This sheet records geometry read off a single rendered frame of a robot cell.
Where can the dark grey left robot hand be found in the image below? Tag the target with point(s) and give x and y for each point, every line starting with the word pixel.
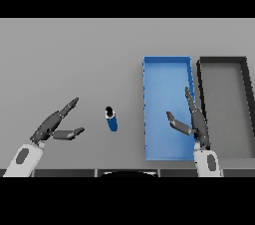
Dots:
pixel 50 124

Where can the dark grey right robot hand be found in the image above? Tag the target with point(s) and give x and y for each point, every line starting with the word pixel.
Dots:
pixel 198 124

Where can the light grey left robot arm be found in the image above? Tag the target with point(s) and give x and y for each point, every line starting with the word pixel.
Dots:
pixel 24 158

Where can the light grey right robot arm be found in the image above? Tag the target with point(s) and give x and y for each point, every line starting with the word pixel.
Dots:
pixel 207 162

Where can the dark grey bin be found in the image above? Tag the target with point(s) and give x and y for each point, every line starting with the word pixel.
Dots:
pixel 225 109

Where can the blue bin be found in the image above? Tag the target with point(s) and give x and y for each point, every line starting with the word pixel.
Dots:
pixel 167 109

